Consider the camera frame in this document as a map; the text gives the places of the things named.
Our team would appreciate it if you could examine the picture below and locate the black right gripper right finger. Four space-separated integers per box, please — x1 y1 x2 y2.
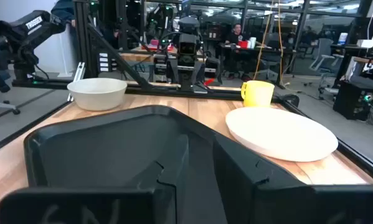
212 134 373 224

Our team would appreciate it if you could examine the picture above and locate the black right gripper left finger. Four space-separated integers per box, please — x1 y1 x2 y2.
0 133 190 224

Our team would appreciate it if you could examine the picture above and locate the white round plate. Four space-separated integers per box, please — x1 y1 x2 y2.
225 106 339 163

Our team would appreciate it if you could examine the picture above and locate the yellow mug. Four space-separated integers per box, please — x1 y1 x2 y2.
240 80 275 108

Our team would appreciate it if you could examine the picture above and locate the off-white bowl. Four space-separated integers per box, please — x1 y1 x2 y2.
67 77 128 112

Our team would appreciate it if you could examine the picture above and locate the black plastic tray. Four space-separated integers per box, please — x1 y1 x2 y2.
23 105 313 224

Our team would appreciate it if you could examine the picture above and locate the wooden workbench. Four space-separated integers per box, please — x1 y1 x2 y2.
120 45 205 63

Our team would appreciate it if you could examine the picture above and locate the person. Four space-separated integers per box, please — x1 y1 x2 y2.
225 23 252 80
50 0 77 27

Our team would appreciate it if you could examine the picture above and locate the black office desk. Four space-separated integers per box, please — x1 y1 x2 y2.
219 43 296 90

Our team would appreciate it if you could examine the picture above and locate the black computer tower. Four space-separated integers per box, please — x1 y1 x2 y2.
333 80 373 121

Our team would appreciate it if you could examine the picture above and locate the white chair base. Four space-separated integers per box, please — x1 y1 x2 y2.
0 99 21 115

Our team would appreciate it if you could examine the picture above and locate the grey office chair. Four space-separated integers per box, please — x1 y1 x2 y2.
309 37 344 74

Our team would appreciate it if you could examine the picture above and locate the yellow hanging cable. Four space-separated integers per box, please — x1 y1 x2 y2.
253 0 275 81
276 0 285 86

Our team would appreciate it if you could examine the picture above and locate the black aluminium table frame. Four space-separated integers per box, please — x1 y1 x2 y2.
0 0 373 183

